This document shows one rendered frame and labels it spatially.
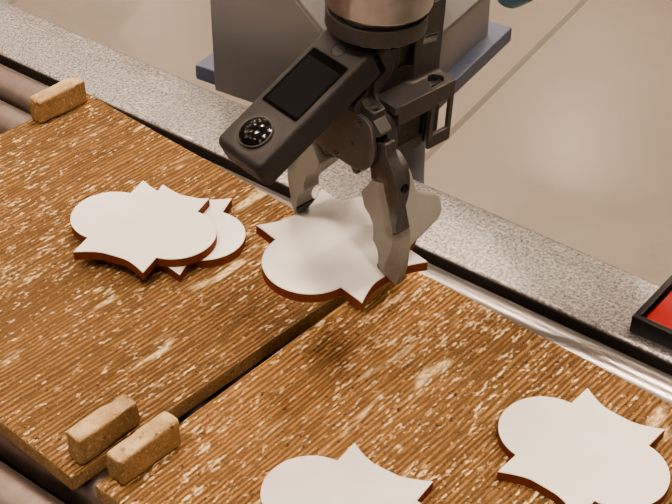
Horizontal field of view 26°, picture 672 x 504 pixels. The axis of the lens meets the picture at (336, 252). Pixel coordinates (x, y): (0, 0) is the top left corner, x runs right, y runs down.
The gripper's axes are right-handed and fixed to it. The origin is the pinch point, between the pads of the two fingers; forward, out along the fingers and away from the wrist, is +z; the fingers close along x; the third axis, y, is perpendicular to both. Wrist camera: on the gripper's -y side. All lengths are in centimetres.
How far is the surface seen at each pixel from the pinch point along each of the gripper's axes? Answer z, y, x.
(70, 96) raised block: 11.2, 5.2, 43.9
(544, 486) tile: 8.5, 0.0, -22.0
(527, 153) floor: 107, 145, 89
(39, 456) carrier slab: 11.8, -24.0, 6.4
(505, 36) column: 18, 58, 32
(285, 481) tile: 9.4, -13.2, -8.9
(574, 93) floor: 107, 171, 98
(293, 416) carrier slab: 10.5, -7.7, -3.7
